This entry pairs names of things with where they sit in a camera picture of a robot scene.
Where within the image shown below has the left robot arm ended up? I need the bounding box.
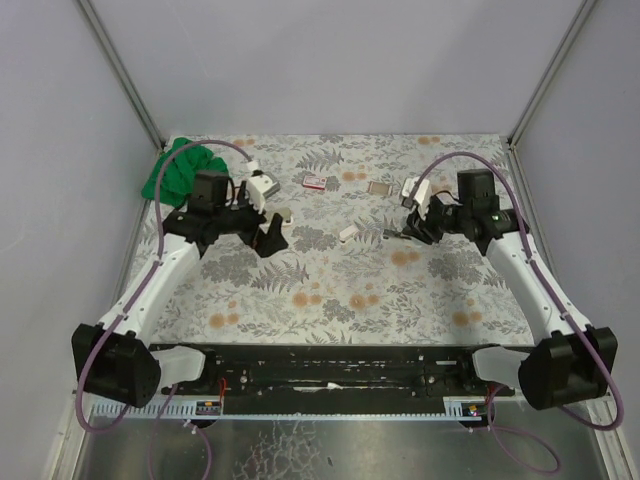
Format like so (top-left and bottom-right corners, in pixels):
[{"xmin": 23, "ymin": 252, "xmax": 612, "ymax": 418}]
[{"xmin": 71, "ymin": 170, "xmax": 288, "ymax": 407}]

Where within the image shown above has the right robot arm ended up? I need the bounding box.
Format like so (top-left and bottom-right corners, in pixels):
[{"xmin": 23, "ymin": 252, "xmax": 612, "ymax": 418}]
[{"xmin": 400, "ymin": 169, "xmax": 618, "ymax": 410}]

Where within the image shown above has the olive green stapler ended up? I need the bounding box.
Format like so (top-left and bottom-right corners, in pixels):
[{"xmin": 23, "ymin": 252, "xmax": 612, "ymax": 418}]
[{"xmin": 265, "ymin": 207, "xmax": 293, "ymax": 228}]

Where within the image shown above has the small white stapler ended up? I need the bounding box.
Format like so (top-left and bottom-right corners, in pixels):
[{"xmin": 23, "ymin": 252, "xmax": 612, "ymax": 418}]
[{"xmin": 338, "ymin": 225, "xmax": 359, "ymax": 243}]

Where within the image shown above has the loose staple strip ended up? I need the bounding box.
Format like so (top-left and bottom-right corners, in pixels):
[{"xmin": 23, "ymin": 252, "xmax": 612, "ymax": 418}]
[{"xmin": 367, "ymin": 181, "xmax": 393, "ymax": 196}]

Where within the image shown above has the red staple box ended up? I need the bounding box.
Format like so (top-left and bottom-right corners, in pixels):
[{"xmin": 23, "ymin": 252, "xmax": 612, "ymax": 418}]
[{"xmin": 302, "ymin": 175, "xmax": 327, "ymax": 191}]

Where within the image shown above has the green cloth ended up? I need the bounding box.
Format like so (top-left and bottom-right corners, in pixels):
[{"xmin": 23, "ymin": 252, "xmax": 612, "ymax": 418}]
[{"xmin": 141, "ymin": 137, "xmax": 228, "ymax": 208}]

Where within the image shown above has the floral table mat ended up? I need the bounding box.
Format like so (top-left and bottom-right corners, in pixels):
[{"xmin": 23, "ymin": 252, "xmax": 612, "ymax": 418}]
[{"xmin": 152, "ymin": 134, "xmax": 532, "ymax": 345}]

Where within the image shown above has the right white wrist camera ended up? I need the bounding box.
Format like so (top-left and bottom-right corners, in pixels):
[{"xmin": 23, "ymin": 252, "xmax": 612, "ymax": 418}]
[{"xmin": 400, "ymin": 177, "xmax": 432, "ymax": 220}]

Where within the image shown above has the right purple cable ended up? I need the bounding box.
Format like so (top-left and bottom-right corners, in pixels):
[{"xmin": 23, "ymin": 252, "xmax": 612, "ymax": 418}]
[{"xmin": 407, "ymin": 151, "xmax": 626, "ymax": 474}]

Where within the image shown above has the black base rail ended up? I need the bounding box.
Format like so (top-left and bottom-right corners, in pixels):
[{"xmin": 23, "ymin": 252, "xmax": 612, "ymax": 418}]
[{"xmin": 99, "ymin": 342, "xmax": 541, "ymax": 416}]

